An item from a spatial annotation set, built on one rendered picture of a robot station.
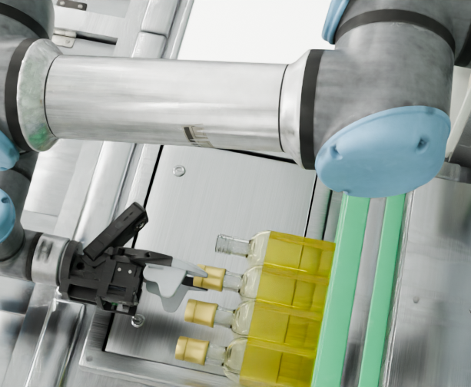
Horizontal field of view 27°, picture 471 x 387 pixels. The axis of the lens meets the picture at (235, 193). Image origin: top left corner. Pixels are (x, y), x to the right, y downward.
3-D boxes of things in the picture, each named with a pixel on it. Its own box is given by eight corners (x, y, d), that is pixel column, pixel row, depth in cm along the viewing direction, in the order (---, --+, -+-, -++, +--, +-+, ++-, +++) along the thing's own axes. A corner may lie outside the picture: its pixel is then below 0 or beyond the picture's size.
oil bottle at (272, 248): (386, 268, 148) (250, 241, 150) (393, 252, 144) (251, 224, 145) (381, 301, 146) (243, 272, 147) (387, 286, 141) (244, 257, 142)
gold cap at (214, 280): (226, 273, 146) (197, 268, 146) (226, 265, 143) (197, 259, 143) (221, 295, 145) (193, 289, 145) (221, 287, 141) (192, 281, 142)
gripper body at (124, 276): (139, 318, 145) (61, 302, 146) (153, 266, 149) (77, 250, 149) (135, 302, 138) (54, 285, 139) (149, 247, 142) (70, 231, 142)
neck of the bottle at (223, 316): (233, 313, 143) (201, 306, 143) (233, 305, 140) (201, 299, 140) (229, 332, 141) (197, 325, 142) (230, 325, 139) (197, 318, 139)
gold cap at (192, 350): (209, 345, 141) (180, 339, 141) (210, 337, 138) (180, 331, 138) (203, 368, 139) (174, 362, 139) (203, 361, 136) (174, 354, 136)
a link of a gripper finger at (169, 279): (200, 305, 139) (141, 298, 142) (210, 268, 141) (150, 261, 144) (195, 298, 136) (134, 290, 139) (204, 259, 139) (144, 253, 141)
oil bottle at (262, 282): (381, 302, 146) (243, 274, 147) (387, 287, 141) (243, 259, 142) (376, 336, 143) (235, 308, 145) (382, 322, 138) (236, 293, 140)
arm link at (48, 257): (51, 244, 150) (41, 223, 142) (79, 249, 149) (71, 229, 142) (37, 289, 147) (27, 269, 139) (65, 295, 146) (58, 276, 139)
